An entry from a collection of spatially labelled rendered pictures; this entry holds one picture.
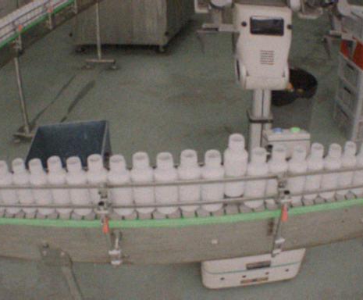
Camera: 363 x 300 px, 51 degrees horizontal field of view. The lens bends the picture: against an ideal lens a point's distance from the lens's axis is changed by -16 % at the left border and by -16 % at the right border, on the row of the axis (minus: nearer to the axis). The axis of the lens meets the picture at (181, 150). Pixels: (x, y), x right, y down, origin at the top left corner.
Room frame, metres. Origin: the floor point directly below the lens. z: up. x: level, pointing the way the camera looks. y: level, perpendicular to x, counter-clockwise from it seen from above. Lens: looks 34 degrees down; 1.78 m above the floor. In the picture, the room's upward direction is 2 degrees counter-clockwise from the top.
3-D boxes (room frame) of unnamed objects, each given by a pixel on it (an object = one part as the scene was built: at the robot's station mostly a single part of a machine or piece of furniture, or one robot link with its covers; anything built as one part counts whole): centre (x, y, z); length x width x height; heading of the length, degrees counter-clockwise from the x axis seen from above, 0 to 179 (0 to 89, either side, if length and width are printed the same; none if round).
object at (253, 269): (1.64, -0.34, 0.24); 0.68 x 0.53 x 0.41; 2
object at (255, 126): (1.65, -0.34, 0.65); 0.11 x 0.11 x 0.40; 2
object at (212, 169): (0.90, -0.08, 1.08); 0.06 x 0.06 x 0.17
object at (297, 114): (2.51, -0.70, 0.32); 0.45 x 0.45 x 0.64
